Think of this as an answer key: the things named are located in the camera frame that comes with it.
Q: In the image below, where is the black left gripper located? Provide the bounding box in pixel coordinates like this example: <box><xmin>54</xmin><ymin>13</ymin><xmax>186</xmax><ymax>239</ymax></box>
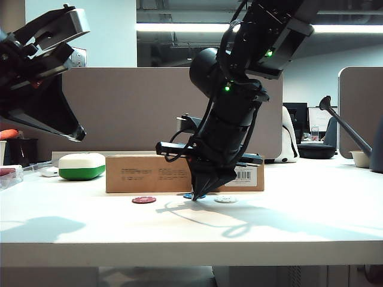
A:
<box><xmin>0</xmin><ymin>28</ymin><xmax>87</xmax><ymax>143</ymax></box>

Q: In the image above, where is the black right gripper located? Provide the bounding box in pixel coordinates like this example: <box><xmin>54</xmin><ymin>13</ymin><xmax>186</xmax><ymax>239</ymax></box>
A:
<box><xmin>156</xmin><ymin>118</ymin><xmax>264</xmax><ymax>201</ymax></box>

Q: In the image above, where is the white poker chip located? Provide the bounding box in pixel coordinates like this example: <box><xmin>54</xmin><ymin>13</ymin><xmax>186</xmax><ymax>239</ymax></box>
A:
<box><xmin>214</xmin><ymin>195</ymin><xmax>239</xmax><ymax>204</ymax></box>

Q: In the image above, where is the brown cardboard box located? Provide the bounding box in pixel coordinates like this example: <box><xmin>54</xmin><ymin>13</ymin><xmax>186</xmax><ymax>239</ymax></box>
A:
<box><xmin>105</xmin><ymin>154</ymin><xmax>265</xmax><ymax>194</ymax></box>

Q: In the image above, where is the orange red object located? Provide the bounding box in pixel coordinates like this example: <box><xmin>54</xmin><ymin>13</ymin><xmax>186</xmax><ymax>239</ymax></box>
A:
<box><xmin>0</xmin><ymin>129</ymin><xmax>19</xmax><ymax>141</ymax></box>

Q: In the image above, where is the black cup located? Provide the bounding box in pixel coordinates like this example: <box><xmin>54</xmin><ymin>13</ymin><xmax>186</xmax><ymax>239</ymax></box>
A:
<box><xmin>5</xmin><ymin>138</ymin><xmax>39</xmax><ymax>167</ymax></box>

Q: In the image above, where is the small white earbud case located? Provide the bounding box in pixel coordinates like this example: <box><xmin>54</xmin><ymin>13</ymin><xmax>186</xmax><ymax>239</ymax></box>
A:
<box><xmin>39</xmin><ymin>167</ymin><xmax>60</xmax><ymax>178</ymax></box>

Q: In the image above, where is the white and green lidded container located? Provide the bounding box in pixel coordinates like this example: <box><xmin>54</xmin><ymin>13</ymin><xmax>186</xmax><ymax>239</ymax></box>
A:
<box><xmin>58</xmin><ymin>152</ymin><xmax>106</xmax><ymax>181</ymax></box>

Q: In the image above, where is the clear case with red chips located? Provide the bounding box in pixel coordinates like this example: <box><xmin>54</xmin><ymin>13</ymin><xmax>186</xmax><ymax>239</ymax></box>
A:
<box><xmin>0</xmin><ymin>164</ymin><xmax>24</xmax><ymax>191</ymax></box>

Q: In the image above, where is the white and black penguin figure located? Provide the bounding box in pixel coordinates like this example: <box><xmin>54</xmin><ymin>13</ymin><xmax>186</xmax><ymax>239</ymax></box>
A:
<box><xmin>265</xmin><ymin>106</ymin><xmax>300</xmax><ymax>164</ymax></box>

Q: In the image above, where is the wide grey desk divider panel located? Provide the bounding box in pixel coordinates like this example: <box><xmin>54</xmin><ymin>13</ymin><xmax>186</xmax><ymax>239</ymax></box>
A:
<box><xmin>0</xmin><ymin>66</ymin><xmax>284</xmax><ymax>164</ymax></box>

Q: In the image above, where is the black round cushion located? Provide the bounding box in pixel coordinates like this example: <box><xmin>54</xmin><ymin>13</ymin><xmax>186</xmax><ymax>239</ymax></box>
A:
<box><xmin>297</xmin><ymin>144</ymin><xmax>336</xmax><ymax>160</ymax></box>

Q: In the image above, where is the black computer monitor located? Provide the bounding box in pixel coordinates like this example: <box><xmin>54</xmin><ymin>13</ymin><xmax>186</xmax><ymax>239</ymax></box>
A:
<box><xmin>282</xmin><ymin>102</ymin><xmax>308</xmax><ymax>140</ymax></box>

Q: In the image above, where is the lit white computer monitor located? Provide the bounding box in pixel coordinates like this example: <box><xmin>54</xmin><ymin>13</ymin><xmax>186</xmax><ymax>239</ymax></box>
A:
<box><xmin>308</xmin><ymin>107</ymin><xmax>338</xmax><ymax>132</ymax></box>

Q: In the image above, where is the dark grey watering can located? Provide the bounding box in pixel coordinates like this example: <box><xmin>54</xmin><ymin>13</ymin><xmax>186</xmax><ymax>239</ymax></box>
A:
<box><xmin>318</xmin><ymin>95</ymin><xmax>383</xmax><ymax>173</ymax></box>

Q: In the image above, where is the small white paper bowl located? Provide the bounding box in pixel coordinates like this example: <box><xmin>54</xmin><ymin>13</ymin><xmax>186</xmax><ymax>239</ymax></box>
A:
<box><xmin>348</xmin><ymin>150</ymin><xmax>372</xmax><ymax>169</ymax></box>

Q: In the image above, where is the narrow grey desk divider panel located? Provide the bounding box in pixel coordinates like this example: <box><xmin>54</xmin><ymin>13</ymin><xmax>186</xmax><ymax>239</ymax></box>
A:
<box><xmin>338</xmin><ymin>66</ymin><xmax>383</xmax><ymax>160</ymax></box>

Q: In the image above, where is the black cable loop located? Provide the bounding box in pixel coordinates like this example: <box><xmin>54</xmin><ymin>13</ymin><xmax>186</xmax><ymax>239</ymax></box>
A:
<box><xmin>165</xmin><ymin>128</ymin><xmax>198</xmax><ymax>164</ymax></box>

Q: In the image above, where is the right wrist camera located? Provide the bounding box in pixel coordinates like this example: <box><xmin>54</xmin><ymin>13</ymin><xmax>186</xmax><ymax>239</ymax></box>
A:
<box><xmin>176</xmin><ymin>112</ymin><xmax>204</xmax><ymax>135</ymax></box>

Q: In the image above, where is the silver wall outlet plate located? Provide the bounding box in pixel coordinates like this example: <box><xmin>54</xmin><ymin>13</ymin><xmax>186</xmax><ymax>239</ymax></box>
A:
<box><xmin>71</xmin><ymin>46</ymin><xmax>87</xmax><ymax>68</ymax></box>

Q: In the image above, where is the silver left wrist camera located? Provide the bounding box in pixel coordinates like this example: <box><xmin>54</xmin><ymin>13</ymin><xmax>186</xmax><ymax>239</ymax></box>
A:
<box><xmin>35</xmin><ymin>7</ymin><xmax>91</xmax><ymax>52</ymax></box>

